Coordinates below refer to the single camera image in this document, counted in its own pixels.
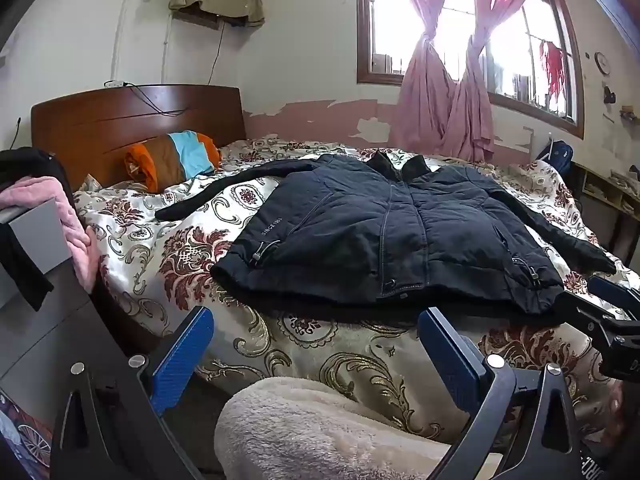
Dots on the wooden shelf unit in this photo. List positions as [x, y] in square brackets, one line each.
[600, 200]

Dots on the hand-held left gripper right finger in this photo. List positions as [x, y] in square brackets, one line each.
[445, 360]

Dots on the blue backpack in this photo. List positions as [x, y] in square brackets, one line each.
[560, 155]

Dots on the wooden bed headboard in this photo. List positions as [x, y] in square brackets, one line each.
[100, 120]

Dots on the floral bedspread bed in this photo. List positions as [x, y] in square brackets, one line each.
[165, 220]

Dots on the printed cloth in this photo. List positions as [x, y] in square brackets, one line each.
[22, 440]

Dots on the grey box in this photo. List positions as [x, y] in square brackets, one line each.
[40, 235]

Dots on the round wall clock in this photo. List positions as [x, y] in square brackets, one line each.
[602, 62]

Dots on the person's dark printed clothing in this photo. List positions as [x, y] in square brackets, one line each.
[600, 445]

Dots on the pink fluffy garment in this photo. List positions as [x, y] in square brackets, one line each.
[30, 192]

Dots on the dark wall ornament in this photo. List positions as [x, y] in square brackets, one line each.
[608, 95]

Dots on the red hanging garment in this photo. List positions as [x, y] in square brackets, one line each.
[552, 65]

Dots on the orange brown blue pillow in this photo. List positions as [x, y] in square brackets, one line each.
[172, 157]

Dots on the white power strip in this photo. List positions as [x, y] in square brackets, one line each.
[114, 83]

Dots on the black padded jacket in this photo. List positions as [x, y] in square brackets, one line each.
[350, 235]

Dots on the wall shelf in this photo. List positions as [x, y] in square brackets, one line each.
[200, 20]

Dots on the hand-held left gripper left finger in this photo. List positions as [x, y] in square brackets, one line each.
[182, 360]

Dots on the beige fleece blanket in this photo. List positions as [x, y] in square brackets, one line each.
[310, 435]

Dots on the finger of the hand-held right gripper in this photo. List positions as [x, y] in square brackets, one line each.
[607, 288]
[585, 312]

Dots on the wooden framed window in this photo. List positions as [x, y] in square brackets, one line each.
[365, 35]

